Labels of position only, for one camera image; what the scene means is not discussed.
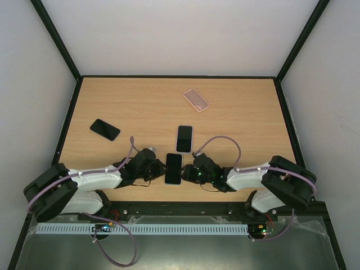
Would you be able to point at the black phone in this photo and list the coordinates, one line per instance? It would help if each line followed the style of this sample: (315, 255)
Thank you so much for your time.
(105, 129)

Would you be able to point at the lavender phone case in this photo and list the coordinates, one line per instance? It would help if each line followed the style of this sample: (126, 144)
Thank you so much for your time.
(177, 140)

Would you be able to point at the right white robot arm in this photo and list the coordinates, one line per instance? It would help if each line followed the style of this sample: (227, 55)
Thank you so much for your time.
(277, 183)

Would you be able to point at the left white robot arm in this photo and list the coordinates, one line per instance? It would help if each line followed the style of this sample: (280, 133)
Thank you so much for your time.
(60, 190)

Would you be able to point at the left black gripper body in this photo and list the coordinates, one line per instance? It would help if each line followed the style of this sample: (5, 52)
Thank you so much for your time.
(151, 173)

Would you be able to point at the light blue cable duct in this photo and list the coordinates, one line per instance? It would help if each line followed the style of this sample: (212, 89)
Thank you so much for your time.
(142, 229)

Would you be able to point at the pink phone case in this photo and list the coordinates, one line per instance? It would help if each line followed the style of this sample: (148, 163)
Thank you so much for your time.
(196, 100)

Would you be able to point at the black frame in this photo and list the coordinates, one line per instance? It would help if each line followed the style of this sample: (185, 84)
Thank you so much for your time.
(293, 133)

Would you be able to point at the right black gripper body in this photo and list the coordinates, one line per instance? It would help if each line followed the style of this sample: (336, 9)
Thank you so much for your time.
(190, 172)

